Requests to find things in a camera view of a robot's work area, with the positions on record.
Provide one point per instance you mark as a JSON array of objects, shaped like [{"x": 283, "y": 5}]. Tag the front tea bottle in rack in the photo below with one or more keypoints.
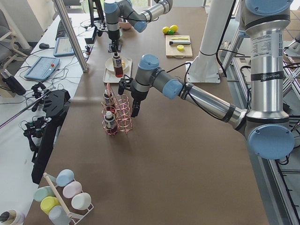
[{"x": 110, "y": 120}]

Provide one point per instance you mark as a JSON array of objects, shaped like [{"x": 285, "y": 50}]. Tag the white wire cup rack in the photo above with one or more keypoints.
[{"x": 77, "y": 215}]

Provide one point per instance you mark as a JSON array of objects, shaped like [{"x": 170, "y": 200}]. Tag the black water bottle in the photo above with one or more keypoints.
[{"x": 12, "y": 83}]

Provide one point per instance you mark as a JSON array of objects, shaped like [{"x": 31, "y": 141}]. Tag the wooden cutting board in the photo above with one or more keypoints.
[{"x": 171, "y": 50}]

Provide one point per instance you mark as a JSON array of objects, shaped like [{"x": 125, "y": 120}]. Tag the yellow lemon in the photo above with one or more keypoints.
[
  {"x": 173, "y": 27},
  {"x": 165, "y": 30}
]

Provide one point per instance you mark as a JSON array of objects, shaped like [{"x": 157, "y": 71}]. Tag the copper wire bottle rack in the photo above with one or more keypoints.
[{"x": 121, "y": 110}]

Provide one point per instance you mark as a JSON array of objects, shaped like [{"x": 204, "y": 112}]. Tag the red tea bottle in rack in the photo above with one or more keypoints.
[{"x": 108, "y": 98}]

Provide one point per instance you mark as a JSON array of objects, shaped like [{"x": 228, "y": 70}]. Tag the wooden rack handle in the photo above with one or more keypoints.
[{"x": 49, "y": 179}]

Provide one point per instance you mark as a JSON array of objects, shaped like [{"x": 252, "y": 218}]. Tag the black keyboard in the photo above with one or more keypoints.
[{"x": 61, "y": 32}]

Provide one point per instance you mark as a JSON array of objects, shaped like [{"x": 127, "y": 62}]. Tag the pink bowl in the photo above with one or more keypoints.
[{"x": 124, "y": 24}]

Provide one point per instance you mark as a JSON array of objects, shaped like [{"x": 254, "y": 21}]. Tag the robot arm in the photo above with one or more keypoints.
[
  {"x": 265, "y": 125},
  {"x": 116, "y": 9}
]

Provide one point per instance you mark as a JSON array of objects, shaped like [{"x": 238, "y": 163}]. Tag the white rabbit tray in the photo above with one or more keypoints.
[{"x": 109, "y": 77}]

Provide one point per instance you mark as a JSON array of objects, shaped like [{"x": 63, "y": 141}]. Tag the aluminium frame post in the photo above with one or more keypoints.
[{"x": 59, "y": 4}]

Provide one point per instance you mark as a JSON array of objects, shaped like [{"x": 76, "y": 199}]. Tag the lemon half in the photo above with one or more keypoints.
[{"x": 180, "y": 48}]

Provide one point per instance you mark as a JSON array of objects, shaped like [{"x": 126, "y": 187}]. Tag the grey blue cup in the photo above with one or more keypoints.
[{"x": 58, "y": 216}]

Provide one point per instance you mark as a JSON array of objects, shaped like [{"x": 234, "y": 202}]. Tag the white cup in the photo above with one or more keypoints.
[{"x": 81, "y": 201}]

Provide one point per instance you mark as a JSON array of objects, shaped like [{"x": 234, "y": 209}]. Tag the black computer mouse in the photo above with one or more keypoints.
[{"x": 43, "y": 46}]

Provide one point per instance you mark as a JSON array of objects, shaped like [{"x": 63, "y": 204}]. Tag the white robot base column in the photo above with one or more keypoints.
[{"x": 204, "y": 68}]

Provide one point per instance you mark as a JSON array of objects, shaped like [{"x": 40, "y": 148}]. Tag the red tea bottle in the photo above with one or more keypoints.
[
  {"x": 117, "y": 64},
  {"x": 108, "y": 98}
]

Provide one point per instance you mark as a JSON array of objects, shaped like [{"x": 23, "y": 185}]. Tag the mint green cup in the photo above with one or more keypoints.
[{"x": 42, "y": 193}]

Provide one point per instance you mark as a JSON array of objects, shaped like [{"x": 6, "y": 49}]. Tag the yellow peeler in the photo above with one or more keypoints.
[{"x": 179, "y": 38}]

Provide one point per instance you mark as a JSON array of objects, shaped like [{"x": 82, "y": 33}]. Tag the blue teach pendant tablet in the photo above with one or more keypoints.
[{"x": 42, "y": 68}]

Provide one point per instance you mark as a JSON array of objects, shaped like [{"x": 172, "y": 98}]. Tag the yellow cup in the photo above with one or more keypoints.
[{"x": 48, "y": 203}]

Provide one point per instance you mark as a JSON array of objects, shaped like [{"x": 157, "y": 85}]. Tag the black handled knife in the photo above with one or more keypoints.
[{"x": 179, "y": 42}]

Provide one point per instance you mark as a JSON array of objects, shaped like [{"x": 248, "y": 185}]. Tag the pale pink cup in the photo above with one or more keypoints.
[{"x": 72, "y": 189}]

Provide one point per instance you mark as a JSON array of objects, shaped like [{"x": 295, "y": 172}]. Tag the white plate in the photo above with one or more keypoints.
[{"x": 110, "y": 67}]

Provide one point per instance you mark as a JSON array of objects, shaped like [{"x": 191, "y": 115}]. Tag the light blue cup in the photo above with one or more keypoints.
[{"x": 65, "y": 177}]

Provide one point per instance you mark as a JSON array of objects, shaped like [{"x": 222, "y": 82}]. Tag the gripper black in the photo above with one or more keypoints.
[
  {"x": 113, "y": 35},
  {"x": 136, "y": 96}
]

